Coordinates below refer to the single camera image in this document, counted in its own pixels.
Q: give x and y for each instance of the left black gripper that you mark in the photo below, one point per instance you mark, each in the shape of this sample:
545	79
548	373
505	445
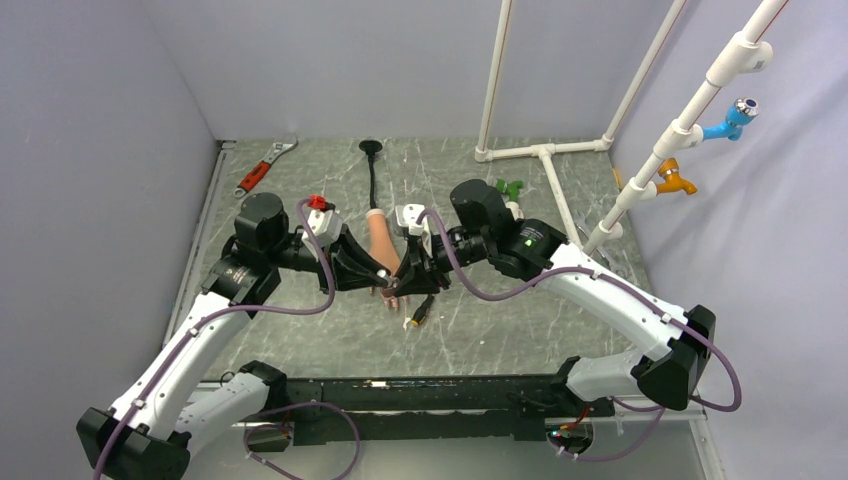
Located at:
356	269

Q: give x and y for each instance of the near black yellow screwdriver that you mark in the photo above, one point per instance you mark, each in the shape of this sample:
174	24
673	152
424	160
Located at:
421	313

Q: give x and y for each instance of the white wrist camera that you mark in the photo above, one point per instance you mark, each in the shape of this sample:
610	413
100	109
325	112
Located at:
324	225
409	220

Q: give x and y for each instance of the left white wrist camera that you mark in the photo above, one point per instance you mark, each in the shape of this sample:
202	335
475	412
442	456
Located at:
324	225

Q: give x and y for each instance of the green valve pvc fitting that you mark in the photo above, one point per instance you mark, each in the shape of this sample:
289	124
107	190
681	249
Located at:
511	190

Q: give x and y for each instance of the glitter nail polish bottle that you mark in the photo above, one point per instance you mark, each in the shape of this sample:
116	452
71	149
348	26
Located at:
386	283

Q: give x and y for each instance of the orange faucet valve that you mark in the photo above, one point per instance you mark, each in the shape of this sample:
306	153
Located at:
671	179

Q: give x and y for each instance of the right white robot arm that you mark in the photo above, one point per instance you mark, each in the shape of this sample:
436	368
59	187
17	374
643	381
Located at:
668	356

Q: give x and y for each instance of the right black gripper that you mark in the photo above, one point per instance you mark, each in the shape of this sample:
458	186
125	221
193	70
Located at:
420	254

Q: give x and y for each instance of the silver open-end wrench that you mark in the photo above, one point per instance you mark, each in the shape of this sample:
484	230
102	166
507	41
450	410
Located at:
612	263

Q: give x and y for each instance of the white pvc pipe frame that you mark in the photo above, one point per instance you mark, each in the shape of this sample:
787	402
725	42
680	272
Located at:
699	60

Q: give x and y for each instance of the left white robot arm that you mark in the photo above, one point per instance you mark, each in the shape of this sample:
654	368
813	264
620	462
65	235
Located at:
154	429

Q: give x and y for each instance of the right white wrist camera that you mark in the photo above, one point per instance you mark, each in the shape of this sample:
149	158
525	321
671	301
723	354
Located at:
409	220

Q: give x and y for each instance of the red adjustable wrench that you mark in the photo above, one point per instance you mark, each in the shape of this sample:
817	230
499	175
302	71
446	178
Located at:
254	176

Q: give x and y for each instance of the blue faucet valve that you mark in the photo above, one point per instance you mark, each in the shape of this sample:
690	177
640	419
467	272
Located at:
741	113

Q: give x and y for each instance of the mannequin practice hand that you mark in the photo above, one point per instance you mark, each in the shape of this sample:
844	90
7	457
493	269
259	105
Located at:
381	246

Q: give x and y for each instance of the black base frame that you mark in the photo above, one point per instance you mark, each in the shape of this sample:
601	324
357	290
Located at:
524	407

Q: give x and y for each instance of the black hand stand stem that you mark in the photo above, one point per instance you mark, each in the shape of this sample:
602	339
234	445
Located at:
371	148

